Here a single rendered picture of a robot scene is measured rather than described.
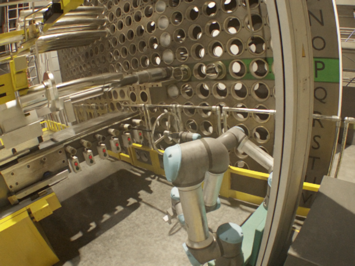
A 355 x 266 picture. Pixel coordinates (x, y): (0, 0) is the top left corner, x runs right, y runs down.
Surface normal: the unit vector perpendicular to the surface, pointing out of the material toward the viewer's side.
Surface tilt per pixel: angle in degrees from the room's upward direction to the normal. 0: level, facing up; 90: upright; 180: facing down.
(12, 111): 82
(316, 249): 0
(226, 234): 8
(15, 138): 90
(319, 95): 90
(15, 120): 68
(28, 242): 90
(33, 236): 90
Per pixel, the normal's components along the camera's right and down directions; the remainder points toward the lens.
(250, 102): -0.63, 0.34
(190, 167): 0.27, 0.11
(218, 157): 0.47, 0.11
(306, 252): -0.14, -0.93
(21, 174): 0.76, 0.11
